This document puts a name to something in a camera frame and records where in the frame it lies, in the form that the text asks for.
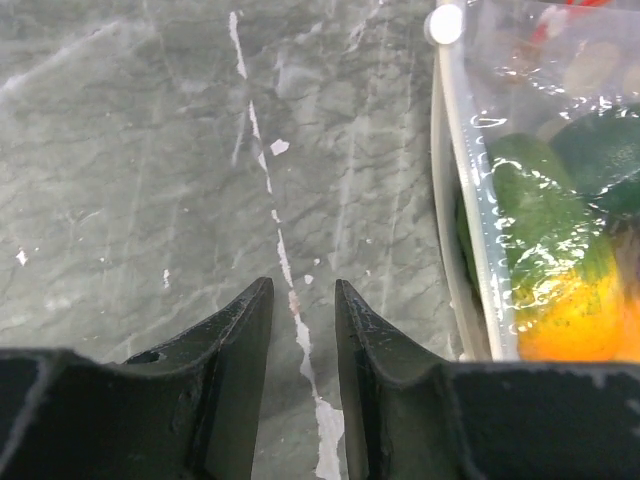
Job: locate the orange green fake mango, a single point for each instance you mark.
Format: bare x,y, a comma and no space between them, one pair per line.
566,289

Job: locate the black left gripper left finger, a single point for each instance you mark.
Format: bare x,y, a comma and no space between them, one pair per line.
185,409

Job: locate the polka dot zip bag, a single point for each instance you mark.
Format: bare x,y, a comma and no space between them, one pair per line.
533,67

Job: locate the dark green fake avocado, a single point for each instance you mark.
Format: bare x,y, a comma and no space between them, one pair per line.
600,152

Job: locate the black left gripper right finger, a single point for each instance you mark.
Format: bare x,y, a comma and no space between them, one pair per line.
410,414

